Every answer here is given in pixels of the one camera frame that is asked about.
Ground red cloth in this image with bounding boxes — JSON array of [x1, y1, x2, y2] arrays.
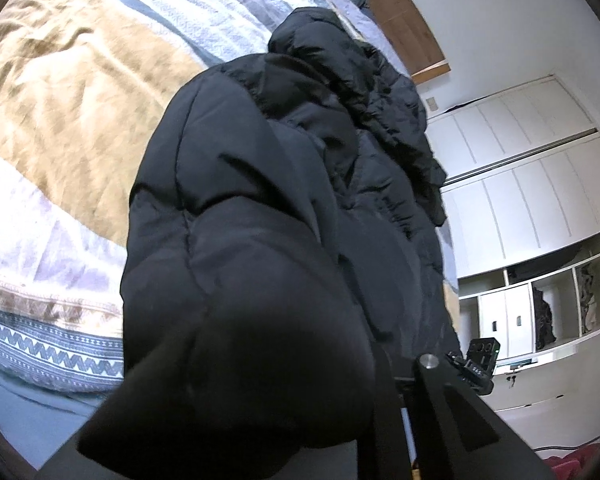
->
[[540, 450, 600, 480]]

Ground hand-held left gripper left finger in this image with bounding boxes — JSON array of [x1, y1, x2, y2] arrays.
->
[[35, 315, 301, 480]]

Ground black cable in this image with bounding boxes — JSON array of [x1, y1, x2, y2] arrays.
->
[[530, 434, 600, 455]]

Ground black puffer jacket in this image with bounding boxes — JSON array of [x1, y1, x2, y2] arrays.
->
[[77, 7, 463, 461]]

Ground white sliding wardrobe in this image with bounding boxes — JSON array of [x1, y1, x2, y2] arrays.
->
[[425, 75, 600, 281]]

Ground dark clothes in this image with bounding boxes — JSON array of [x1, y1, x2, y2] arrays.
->
[[577, 262, 600, 336], [531, 285, 561, 351]]

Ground striped duvet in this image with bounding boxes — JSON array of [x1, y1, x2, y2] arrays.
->
[[0, 0, 461, 396]]

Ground white shelf unit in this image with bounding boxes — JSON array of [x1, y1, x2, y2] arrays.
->
[[457, 232, 600, 456]]

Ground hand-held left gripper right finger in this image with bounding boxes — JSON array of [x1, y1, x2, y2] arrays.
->
[[372, 347, 556, 480]]

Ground wooden headboard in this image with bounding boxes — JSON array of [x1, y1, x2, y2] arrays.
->
[[325, 0, 452, 86]]

